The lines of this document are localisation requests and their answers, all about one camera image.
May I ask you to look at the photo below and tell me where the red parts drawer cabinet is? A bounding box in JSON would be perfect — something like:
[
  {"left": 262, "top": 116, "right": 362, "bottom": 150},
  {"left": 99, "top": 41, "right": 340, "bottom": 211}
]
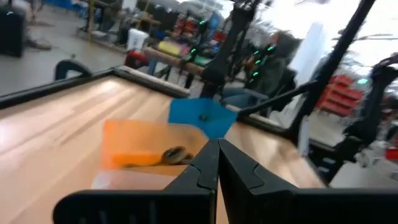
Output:
[{"left": 316, "top": 74, "right": 365, "bottom": 118}]

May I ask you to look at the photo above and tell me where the wooden workbench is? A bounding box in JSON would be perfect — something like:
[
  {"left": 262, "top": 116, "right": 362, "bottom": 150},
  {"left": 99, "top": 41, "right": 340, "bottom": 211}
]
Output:
[{"left": 142, "top": 46, "right": 206, "bottom": 78}]

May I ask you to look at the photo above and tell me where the white box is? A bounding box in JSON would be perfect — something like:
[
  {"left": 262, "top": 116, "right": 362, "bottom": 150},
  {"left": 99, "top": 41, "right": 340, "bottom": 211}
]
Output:
[{"left": 126, "top": 27, "right": 150, "bottom": 52}]

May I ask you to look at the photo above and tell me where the red tool case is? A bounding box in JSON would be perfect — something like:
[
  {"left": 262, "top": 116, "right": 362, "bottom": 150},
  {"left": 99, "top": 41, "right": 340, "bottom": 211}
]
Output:
[{"left": 124, "top": 49, "right": 150, "bottom": 70}]

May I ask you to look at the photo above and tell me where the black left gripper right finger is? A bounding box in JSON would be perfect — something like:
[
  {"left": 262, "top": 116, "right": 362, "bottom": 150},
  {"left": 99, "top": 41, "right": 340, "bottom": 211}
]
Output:
[{"left": 218, "top": 138, "right": 398, "bottom": 224}]

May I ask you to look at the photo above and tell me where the orange plastic bin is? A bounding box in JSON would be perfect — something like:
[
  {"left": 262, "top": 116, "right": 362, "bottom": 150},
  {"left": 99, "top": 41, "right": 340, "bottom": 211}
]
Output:
[{"left": 100, "top": 119, "right": 210, "bottom": 171}]

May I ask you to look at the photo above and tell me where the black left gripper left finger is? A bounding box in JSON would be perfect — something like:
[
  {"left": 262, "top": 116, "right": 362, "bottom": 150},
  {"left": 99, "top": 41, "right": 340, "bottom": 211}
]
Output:
[{"left": 52, "top": 139, "right": 220, "bottom": 224}]

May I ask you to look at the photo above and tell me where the black box with green lights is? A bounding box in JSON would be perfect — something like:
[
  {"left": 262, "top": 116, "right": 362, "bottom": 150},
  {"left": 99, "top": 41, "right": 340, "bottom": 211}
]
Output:
[{"left": 248, "top": 43, "right": 278, "bottom": 79}]

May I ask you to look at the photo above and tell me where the black hook bracket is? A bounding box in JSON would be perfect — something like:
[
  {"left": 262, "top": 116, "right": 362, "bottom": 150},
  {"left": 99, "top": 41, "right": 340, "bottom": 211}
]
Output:
[{"left": 53, "top": 58, "right": 93, "bottom": 82}]

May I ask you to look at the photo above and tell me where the person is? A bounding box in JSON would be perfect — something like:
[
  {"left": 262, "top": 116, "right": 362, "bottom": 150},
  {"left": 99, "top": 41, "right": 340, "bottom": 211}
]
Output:
[{"left": 222, "top": 30, "right": 301, "bottom": 110}]

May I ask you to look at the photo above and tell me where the teal plastic bin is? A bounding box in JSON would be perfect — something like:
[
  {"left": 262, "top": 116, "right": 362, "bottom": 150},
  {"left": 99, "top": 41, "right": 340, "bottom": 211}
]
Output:
[{"left": 167, "top": 97, "right": 239, "bottom": 140}]

